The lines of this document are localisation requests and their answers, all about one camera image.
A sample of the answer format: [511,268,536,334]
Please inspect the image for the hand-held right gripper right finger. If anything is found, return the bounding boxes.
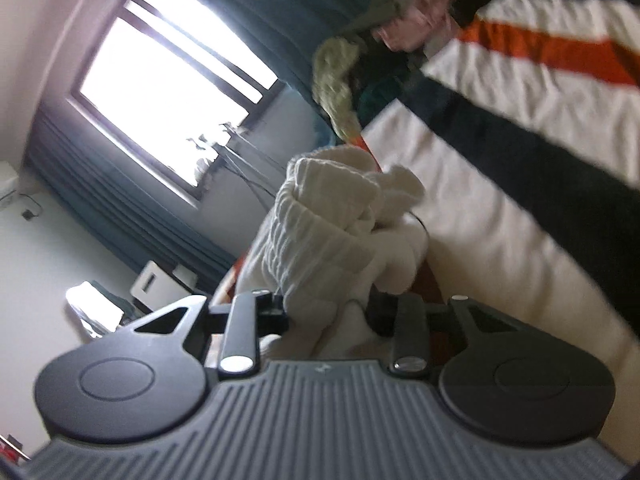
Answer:
[369,292,521,377]

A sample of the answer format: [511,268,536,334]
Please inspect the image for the striped blanket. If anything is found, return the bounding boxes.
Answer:
[220,0,640,466]

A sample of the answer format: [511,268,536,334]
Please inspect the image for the dark green clothes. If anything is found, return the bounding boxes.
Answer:
[354,77,403,123]

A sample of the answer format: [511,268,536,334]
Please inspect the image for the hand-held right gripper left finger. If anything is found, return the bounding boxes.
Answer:
[117,290,291,380]

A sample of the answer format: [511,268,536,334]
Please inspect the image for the dark framed window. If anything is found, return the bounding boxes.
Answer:
[69,0,279,202]

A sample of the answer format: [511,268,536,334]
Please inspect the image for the white garment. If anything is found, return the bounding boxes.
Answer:
[235,147,431,358]

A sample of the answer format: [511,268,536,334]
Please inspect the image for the white backed chair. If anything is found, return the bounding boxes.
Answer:
[129,260,197,313]

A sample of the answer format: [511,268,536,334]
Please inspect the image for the pink garment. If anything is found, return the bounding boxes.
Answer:
[375,0,483,53]

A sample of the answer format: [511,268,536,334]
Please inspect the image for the olive garment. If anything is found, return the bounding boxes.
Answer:
[345,0,417,32]

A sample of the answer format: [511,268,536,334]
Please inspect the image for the white air conditioner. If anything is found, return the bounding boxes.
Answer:
[0,160,22,207]

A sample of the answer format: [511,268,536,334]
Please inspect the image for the white garment steamer stand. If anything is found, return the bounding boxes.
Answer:
[187,122,283,203]

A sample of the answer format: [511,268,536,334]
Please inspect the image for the lit vanity mirror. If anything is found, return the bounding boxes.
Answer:
[65,281,127,338]

